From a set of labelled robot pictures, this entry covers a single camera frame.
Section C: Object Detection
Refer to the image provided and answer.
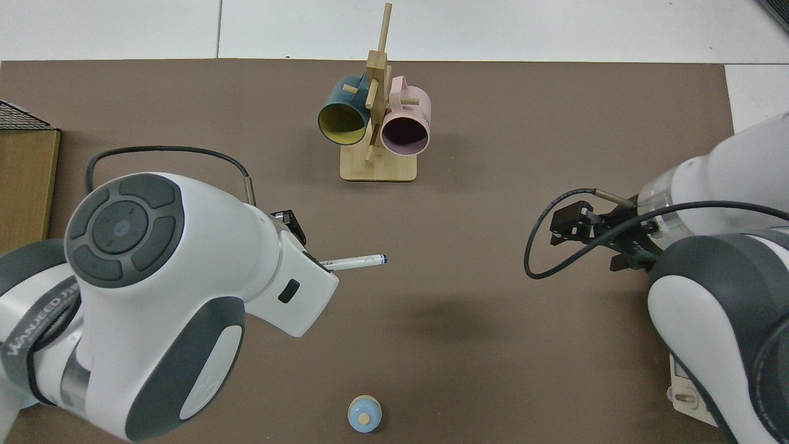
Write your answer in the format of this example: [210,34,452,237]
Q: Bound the pink cup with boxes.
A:
[379,75,431,157]

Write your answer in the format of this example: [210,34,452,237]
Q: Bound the blue and white marker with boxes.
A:
[321,253,388,273]

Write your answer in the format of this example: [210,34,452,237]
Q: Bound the small blue round thing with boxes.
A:
[347,395,383,434]

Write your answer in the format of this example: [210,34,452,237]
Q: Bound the pale toaster oven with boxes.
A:
[669,355,722,427]

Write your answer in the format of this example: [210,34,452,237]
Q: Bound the wire basket with wooden floor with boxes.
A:
[0,101,61,255]

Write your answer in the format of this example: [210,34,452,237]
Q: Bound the dark teal cup yellow inside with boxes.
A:
[317,75,372,146]

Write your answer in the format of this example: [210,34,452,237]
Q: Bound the wooden cup stand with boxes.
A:
[340,2,420,183]

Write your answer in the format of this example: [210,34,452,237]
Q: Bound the brown table cloth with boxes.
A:
[0,59,746,444]

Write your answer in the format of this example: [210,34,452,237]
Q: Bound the dark device corner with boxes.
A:
[755,0,789,33]

